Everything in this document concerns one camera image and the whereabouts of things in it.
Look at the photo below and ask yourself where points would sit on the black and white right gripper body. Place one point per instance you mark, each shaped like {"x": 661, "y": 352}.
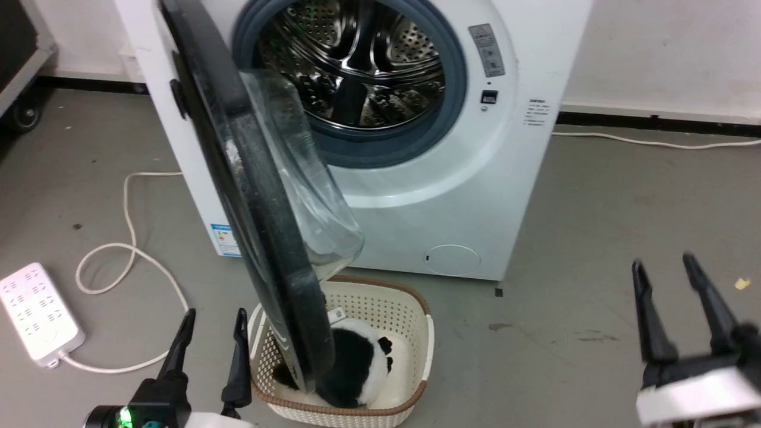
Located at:
{"x": 701, "y": 386}

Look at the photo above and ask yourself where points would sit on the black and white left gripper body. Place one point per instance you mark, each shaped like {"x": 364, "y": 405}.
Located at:
{"x": 157, "y": 404}

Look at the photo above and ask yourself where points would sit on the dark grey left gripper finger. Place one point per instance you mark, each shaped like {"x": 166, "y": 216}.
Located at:
{"x": 179, "y": 348}
{"x": 239, "y": 368}

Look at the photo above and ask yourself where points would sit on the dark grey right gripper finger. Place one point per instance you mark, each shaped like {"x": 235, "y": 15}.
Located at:
{"x": 653, "y": 321}
{"x": 710, "y": 306}

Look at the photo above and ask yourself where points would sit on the black round washing machine door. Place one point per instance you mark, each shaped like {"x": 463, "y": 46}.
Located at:
{"x": 261, "y": 196}

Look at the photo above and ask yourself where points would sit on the white front-load washing machine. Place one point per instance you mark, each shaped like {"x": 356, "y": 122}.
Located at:
{"x": 452, "y": 196}

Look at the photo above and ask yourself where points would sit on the black and white panda plush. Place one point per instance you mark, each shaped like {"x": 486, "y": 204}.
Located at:
{"x": 357, "y": 368}

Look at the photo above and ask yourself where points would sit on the white power strip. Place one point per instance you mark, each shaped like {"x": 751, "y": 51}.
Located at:
{"x": 37, "y": 312}

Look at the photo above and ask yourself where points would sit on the cream woven laundry basket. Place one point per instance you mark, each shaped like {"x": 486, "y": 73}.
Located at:
{"x": 410, "y": 333}

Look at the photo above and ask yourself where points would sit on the black wheeled cart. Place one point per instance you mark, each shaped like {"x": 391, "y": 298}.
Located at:
{"x": 18, "y": 59}

